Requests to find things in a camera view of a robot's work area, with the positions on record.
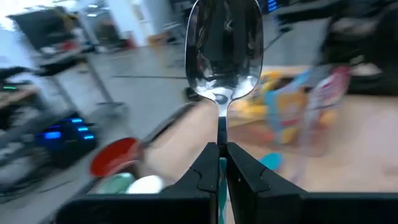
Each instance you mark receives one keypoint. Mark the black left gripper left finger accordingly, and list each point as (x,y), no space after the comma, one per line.
(174,208)

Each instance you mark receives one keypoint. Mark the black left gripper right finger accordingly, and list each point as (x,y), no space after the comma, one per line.
(280,208)

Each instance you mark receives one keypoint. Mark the colourful snack packets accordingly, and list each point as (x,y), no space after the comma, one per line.
(286,112)

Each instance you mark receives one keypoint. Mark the orange Maruchan noodle packet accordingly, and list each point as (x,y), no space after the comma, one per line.
(252,109)

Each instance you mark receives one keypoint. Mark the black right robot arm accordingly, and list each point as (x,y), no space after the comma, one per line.
(367,37)

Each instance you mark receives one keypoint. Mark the blue round object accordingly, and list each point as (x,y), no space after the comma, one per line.
(271,161)

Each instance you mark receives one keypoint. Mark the green white object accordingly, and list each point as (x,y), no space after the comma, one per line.
(130,185)

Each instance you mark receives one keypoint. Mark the red round object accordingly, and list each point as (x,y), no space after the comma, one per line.
(113,157)

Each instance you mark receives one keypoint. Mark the black device blue lights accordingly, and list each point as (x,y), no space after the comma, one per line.
(68,140)

